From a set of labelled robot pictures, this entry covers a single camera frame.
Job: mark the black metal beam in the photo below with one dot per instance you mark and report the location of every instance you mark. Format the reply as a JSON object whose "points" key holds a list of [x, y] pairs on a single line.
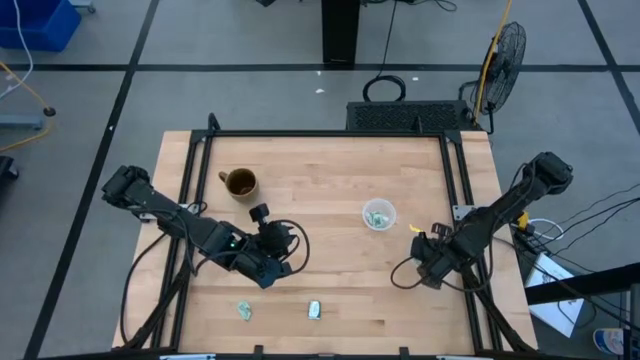
{"points": [[585, 285]]}

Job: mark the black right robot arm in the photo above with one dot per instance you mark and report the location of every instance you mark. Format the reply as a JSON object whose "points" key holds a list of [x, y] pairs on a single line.
{"points": [[505, 205]]}

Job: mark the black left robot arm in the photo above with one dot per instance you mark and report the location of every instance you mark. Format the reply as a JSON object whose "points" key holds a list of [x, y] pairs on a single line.
{"points": [[165, 210]]}

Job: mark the black metal table frame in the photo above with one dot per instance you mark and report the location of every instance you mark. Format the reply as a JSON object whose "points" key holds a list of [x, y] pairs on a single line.
{"points": [[320, 133]]}

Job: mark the black caster foot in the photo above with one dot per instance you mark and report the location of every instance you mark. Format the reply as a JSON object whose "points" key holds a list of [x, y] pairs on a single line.
{"points": [[7, 169]]}

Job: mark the black frame clamp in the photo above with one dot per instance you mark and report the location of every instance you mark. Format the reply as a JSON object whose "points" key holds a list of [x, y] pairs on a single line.
{"points": [[257, 351], [404, 352]]}

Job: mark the black perforated computer case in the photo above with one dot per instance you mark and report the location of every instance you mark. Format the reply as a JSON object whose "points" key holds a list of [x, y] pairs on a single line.
{"points": [[400, 116]]}

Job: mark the clear plastic cup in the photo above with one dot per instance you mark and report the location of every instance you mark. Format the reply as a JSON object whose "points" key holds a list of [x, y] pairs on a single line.
{"points": [[366, 210]]}

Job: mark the black column stand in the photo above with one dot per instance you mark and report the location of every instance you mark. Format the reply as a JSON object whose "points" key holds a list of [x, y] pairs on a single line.
{"points": [[340, 30]]}

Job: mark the black floor fan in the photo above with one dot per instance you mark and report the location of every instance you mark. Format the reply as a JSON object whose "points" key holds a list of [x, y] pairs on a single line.
{"points": [[502, 65]]}

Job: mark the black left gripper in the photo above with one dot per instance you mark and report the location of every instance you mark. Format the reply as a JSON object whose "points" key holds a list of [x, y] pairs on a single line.
{"points": [[257, 262]]}

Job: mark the blue plastic bin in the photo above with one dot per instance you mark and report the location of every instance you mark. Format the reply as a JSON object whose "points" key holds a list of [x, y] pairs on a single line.
{"points": [[35, 25]]}

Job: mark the brown teal ceramic mug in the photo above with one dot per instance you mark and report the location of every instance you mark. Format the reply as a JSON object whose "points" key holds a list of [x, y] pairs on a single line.
{"points": [[241, 182]]}

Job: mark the small yellow tag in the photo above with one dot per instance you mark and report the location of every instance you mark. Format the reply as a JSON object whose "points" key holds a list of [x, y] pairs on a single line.
{"points": [[415, 228]]}

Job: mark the long white green packet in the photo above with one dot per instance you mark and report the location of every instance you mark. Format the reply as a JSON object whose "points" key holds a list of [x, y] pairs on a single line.
{"points": [[382, 220]]}

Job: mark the small black floor puck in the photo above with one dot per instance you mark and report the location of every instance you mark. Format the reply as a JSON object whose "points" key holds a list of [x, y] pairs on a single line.
{"points": [[49, 111]]}

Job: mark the white blue container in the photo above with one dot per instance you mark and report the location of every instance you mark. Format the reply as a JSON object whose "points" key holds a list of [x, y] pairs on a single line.
{"points": [[609, 341]]}

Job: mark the grey metal bar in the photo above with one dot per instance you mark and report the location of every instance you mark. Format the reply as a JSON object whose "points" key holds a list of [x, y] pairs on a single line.
{"points": [[20, 121]]}

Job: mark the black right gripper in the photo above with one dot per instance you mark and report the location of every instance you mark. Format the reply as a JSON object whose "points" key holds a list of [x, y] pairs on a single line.
{"points": [[432, 260]]}

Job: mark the white paper box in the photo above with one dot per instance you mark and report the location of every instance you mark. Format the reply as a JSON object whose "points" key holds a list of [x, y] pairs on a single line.
{"points": [[555, 300]]}

